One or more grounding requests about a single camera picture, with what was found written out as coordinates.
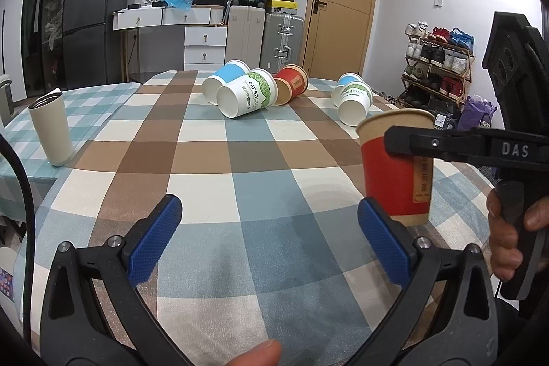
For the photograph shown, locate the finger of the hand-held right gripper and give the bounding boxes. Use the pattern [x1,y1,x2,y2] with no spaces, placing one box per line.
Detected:
[383,125,490,166]

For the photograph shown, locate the beige suitcase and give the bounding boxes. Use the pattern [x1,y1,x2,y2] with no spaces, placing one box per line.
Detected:
[225,4,267,69]

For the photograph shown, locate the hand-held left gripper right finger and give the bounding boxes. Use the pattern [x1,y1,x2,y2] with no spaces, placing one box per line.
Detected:
[347,197,499,366]

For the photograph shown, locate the brown blue checked tablecloth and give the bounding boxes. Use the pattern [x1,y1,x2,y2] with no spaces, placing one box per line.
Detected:
[17,69,503,366]

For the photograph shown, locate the silver suitcase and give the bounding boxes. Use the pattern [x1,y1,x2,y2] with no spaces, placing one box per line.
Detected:
[260,11,305,71]

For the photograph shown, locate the yellow black box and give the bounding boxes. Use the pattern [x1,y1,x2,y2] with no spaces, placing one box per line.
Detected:
[265,0,299,14]

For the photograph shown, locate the black cable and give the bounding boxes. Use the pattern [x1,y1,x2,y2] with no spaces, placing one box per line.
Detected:
[0,133,36,366]

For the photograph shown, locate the red paper cup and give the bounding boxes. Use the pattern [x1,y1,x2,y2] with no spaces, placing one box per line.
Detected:
[355,108,436,228]
[273,64,310,106]

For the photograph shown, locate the wooden shoe rack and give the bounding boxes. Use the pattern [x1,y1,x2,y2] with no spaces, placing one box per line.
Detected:
[398,32,476,115]

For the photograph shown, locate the white dressing table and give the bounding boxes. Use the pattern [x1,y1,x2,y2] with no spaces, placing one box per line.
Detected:
[112,4,226,83]

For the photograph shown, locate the white metal tumbler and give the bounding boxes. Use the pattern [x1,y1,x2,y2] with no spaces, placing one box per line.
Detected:
[28,88,74,168]

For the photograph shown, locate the person's right hand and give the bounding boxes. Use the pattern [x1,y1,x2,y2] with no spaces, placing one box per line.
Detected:
[487,186,549,282]

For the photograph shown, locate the white drawer cabinet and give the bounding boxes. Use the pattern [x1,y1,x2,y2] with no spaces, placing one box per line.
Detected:
[183,24,228,71]

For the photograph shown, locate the person's left hand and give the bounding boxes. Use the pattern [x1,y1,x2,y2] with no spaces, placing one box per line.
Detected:
[223,339,282,366]

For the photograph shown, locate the rows of shoes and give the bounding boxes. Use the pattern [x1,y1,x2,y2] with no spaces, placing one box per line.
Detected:
[400,20,476,112]

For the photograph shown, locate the green print white paper cup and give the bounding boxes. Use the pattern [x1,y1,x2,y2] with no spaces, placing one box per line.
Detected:
[216,68,279,119]
[338,82,373,125]

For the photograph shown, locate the dark grey fridge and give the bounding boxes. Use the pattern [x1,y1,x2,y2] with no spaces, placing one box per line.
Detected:
[63,0,136,91]

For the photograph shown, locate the blue paper cup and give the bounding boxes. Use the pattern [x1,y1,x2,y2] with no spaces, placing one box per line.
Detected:
[202,60,252,105]
[336,73,365,99]

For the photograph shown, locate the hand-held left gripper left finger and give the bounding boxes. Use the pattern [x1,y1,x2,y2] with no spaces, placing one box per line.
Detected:
[40,193,194,366]

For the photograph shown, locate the colourful printed box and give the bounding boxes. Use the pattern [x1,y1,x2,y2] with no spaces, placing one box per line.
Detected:
[0,248,19,305]

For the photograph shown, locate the teal checked tablecloth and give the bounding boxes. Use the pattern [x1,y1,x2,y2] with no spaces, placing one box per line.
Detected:
[0,82,142,219]

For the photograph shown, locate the wooden door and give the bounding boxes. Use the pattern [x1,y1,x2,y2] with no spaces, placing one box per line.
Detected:
[302,0,382,80]

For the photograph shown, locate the purple plastic bag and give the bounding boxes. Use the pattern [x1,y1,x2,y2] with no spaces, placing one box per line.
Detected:
[460,94,499,131]

